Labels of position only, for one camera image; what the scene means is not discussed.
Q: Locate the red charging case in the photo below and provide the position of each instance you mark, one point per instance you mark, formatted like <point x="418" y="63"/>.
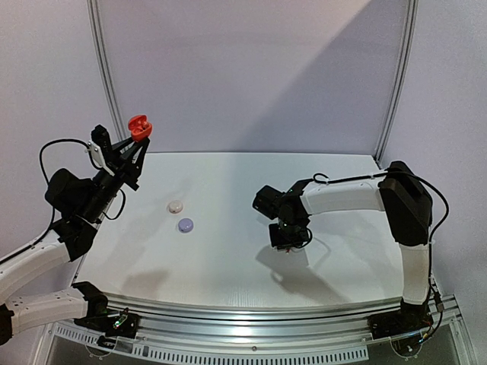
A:
<point x="139" y="127"/>

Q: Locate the left aluminium frame post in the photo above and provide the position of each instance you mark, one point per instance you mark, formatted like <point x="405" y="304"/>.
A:
<point x="100" y="49"/>

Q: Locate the aluminium frame post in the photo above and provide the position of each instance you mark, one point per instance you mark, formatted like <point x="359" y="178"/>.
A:
<point x="399" y="79"/>
<point x="100" y="49"/>

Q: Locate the front aluminium rail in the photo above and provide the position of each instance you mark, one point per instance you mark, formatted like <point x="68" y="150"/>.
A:
<point x="209" y="323"/>

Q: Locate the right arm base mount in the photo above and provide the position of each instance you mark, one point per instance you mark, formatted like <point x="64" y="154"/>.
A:
<point x="398" y="322"/>

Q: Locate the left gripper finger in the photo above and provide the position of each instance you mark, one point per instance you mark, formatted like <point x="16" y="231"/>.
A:
<point x="122" y="146"/>
<point x="138" y="157"/>

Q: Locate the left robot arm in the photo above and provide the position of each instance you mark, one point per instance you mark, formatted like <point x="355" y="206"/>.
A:
<point x="81" y="205"/>

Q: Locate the pink charging case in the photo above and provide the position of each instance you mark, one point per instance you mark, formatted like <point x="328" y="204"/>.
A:
<point x="175" y="207"/>

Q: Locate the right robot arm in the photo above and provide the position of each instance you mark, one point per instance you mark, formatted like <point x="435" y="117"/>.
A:
<point x="395" y="191"/>

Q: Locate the right aluminium frame post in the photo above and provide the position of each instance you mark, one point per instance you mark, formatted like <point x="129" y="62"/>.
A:
<point x="399" y="79"/>

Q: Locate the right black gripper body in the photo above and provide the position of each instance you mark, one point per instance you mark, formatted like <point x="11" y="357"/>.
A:
<point x="284" y="242"/>

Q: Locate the purple charging case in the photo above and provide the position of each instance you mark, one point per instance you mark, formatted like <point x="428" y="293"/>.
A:
<point x="185" y="225"/>

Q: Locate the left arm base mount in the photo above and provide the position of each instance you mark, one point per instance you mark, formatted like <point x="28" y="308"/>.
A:
<point x="113" y="323"/>

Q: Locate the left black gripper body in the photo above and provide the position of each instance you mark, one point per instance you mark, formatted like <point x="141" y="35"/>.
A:
<point x="123" y="171"/>

